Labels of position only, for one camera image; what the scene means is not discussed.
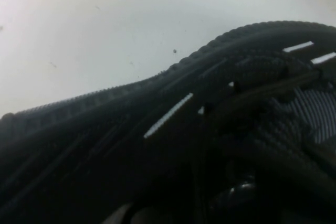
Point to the black knit sneaker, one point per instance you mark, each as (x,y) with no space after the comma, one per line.
(105,155)

